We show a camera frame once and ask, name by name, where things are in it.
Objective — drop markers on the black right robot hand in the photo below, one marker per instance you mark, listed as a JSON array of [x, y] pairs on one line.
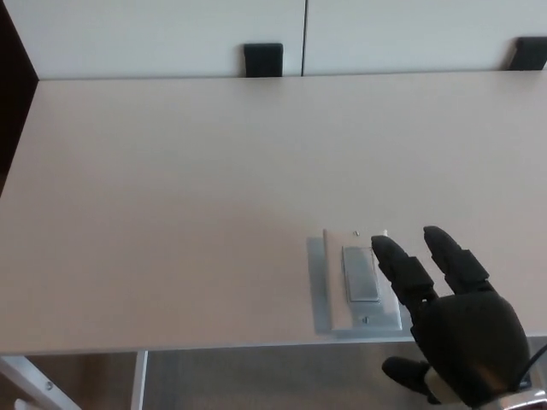
[[470, 337]]

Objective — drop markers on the white rocker light switch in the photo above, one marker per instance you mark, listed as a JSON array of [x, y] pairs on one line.
[[337, 277]]

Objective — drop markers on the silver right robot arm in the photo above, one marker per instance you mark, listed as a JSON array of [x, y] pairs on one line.
[[521, 401]]

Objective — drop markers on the white cabinet door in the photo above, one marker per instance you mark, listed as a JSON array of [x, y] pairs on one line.
[[149, 34], [406, 34]]

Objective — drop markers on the right black bracket clip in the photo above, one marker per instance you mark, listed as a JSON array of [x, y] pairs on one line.
[[529, 53]]

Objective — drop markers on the black bracket clip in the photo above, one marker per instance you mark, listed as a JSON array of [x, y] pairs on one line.
[[263, 60], [529, 53]]

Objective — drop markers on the white table leg frame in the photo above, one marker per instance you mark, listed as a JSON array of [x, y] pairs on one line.
[[139, 380]]

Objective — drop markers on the left black bracket clip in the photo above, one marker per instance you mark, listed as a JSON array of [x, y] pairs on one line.
[[263, 60]]

